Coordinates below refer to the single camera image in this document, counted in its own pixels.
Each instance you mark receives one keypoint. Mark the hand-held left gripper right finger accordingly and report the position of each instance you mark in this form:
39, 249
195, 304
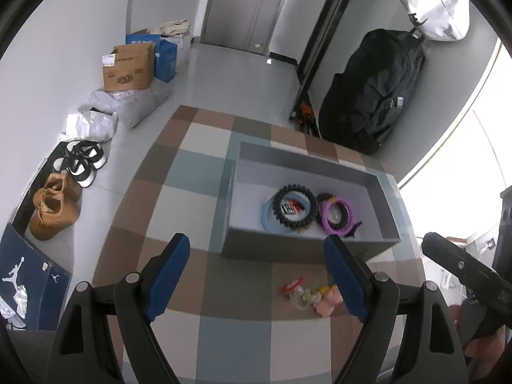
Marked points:
346, 280

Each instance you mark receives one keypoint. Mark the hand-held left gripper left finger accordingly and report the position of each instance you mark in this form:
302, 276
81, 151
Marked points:
168, 280

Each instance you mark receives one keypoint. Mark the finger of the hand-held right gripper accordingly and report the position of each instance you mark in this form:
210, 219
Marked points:
464, 266

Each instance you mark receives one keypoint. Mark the round white badge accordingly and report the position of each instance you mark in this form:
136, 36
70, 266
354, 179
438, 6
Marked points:
291, 209

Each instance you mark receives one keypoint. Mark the grey rectangular box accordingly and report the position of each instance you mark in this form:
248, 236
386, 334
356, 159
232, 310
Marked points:
344, 188

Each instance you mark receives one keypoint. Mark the person's right hand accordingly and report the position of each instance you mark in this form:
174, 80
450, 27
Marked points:
488, 352

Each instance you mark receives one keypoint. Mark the checkered tablecloth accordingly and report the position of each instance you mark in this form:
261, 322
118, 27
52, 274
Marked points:
180, 208

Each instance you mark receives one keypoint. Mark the brown boot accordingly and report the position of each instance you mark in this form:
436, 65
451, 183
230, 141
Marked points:
64, 188
54, 218

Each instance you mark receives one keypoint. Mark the black and white sandals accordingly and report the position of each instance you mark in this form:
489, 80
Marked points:
78, 172

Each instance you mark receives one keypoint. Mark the blue shoe box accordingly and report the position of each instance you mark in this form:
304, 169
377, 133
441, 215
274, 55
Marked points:
24, 272

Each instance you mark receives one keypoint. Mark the black and white sneaker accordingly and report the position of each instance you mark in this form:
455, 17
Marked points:
90, 154

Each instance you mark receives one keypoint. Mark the small white plastic bag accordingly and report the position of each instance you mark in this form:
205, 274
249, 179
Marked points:
90, 126

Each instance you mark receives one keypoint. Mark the large white plastic bag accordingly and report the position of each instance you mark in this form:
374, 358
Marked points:
132, 104

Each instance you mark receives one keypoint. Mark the black backpack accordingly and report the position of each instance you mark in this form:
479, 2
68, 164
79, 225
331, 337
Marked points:
372, 88

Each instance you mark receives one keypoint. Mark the brown cardboard box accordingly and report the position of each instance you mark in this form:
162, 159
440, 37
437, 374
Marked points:
128, 68

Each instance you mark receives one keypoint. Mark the tall blue box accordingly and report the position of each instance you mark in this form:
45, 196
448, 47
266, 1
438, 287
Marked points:
166, 60

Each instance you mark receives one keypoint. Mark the white backpack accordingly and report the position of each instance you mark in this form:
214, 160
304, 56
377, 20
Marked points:
436, 8

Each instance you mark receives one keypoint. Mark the black tripod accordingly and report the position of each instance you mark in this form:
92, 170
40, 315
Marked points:
320, 40

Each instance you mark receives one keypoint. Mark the flat blue box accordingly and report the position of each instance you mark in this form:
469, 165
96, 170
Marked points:
138, 38

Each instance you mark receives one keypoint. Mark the beige cloth bag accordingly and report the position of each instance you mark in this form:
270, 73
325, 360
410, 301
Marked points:
172, 28

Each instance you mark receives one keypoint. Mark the grey door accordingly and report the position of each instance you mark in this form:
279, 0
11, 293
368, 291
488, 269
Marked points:
240, 8

